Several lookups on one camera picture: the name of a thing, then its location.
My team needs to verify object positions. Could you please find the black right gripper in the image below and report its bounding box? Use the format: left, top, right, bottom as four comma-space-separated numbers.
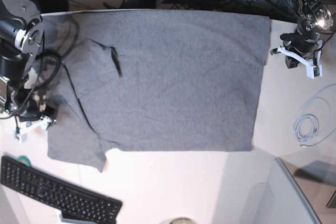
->
5, 89, 55, 122

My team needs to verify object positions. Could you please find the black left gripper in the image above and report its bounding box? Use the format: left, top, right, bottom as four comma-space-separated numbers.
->
280, 26, 322, 69

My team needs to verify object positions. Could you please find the grey t-shirt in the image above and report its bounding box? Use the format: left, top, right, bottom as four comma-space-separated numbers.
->
44, 10, 270, 170

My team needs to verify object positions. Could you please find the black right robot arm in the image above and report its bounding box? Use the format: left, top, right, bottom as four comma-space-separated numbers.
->
1, 0, 61, 122

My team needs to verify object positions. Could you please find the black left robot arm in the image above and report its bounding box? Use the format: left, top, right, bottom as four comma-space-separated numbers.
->
266, 0, 335, 71

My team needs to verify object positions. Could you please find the green tape roll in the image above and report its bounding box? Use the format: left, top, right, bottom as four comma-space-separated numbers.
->
16, 156, 32, 167

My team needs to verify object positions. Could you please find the black computer keyboard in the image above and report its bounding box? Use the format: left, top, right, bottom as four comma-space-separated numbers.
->
1, 156, 122, 223

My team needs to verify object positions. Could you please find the round metallic can top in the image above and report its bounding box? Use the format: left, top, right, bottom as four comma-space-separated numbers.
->
169, 217, 196, 224

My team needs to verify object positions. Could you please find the coiled white cable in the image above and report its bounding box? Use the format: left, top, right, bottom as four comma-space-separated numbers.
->
293, 84, 336, 148

